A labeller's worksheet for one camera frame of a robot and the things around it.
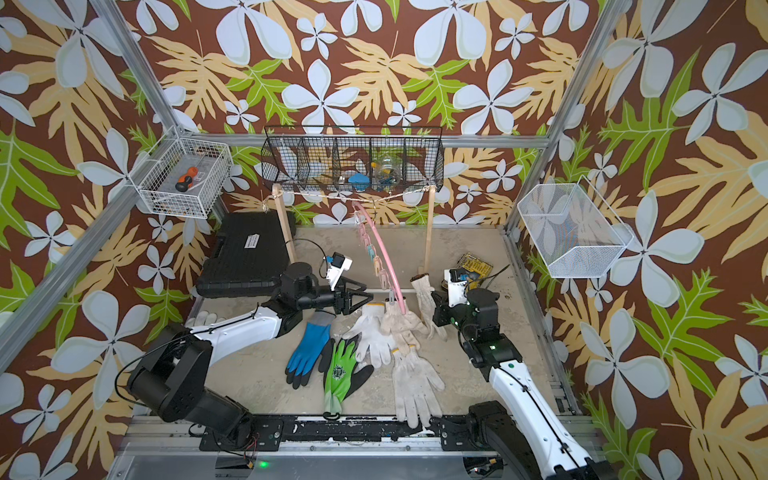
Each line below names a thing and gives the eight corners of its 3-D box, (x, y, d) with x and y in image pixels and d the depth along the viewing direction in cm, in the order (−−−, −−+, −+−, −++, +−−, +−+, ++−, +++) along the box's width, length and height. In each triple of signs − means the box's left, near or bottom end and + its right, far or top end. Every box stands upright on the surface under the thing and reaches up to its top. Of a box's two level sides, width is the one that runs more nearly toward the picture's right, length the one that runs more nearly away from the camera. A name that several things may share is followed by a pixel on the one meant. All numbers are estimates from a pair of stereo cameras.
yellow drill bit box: (456, 264, 111) (457, 259, 108) (463, 255, 114) (465, 250, 111) (484, 281, 106) (486, 276, 104) (491, 271, 109) (494, 266, 106)
